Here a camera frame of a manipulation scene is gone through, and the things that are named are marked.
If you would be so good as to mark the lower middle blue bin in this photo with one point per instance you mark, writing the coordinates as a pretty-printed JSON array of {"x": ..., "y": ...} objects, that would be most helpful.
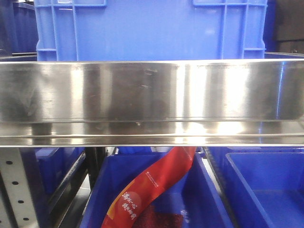
[{"x": 193, "y": 202}]

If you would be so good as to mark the blue bin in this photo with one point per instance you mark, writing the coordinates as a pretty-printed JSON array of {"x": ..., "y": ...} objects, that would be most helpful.
[
  {"x": 54, "y": 163},
  {"x": 193, "y": 202},
  {"x": 263, "y": 186}
]

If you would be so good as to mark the lower left blue bin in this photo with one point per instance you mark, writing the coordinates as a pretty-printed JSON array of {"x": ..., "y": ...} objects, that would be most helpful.
[{"x": 54, "y": 163}]

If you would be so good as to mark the lower right blue bin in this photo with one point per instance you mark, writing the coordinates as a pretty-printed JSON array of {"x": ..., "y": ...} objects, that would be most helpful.
[{"x": 263, "y": 186}]

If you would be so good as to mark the red printed package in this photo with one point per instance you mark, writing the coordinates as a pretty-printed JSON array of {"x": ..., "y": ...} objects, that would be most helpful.
[{"x": 138, "y": 194}]

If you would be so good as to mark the stainless steel shelf beam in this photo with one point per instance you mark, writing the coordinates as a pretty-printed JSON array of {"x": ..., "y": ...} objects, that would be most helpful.
[{"x": 200, "y": 102}]

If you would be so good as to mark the large blue crate on shelf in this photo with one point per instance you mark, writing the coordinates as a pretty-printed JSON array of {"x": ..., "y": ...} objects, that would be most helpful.
[{"x": 149, "y": 30}]

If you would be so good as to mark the perforated metal shelf upright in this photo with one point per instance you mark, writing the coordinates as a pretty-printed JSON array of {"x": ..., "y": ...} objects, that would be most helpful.
[{"x": 17, "y": 187}]

